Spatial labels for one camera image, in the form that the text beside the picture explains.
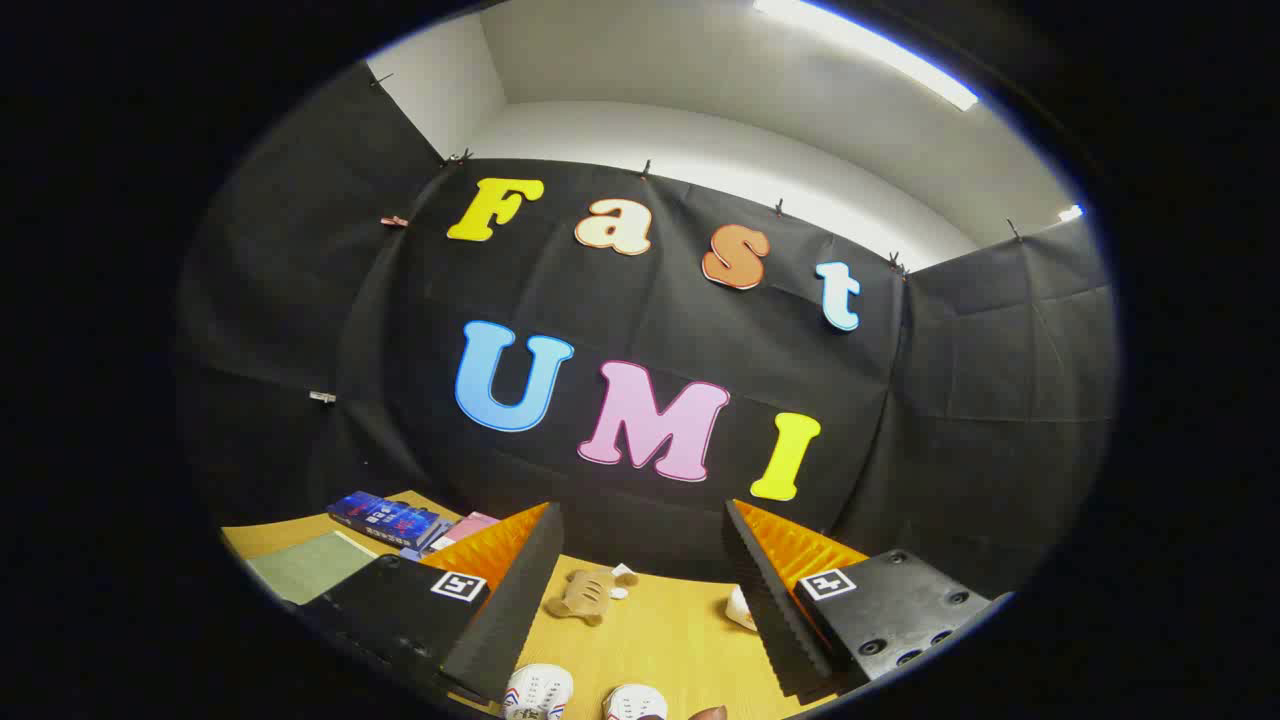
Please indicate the brown plush toy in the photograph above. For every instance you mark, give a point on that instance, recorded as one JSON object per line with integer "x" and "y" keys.
{"x": 585, "y": 595}

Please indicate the ceiling light strip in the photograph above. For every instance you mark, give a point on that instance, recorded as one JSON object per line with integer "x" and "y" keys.
{"x": 880, "y": 50}

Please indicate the white canvas shoe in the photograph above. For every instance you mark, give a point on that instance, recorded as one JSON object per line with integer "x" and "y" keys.
{"x": 538, "y": 692}
{"x": 635, "y": 702}

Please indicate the green fabric storage box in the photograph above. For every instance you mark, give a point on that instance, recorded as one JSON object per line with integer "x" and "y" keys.
{"x": 310, "y": 565}

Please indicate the white snack packet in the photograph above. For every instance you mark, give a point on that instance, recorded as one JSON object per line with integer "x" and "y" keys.
{"x": 740, "y": 608}

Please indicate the black backdrop cloth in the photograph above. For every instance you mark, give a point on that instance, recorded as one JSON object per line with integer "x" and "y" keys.
{"x": 600, "y": 310}

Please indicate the pink cover book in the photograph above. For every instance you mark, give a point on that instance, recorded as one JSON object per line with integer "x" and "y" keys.
{"x": 468, "y": 526}

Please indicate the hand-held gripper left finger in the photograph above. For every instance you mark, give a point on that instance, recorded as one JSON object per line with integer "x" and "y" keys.
{"x": 515, "y": 610}

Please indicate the dark blue book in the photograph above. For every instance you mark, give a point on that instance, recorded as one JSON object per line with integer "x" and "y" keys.
{"x": 385, "y": 518}

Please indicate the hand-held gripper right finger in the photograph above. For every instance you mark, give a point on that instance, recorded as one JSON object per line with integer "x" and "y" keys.
{"x": 770, "y": 610}

